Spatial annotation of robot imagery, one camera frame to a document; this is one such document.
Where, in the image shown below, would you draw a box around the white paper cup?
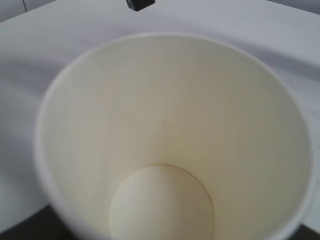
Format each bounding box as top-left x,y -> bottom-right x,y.
33,32 -> 318,240

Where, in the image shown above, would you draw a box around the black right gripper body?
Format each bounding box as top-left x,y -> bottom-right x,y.
126,0 -> 156,12

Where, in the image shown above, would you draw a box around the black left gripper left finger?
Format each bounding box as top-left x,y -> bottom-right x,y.
0,206 -> 75,240

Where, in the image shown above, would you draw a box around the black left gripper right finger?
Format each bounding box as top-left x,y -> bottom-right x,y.
287,222 -> 320,240

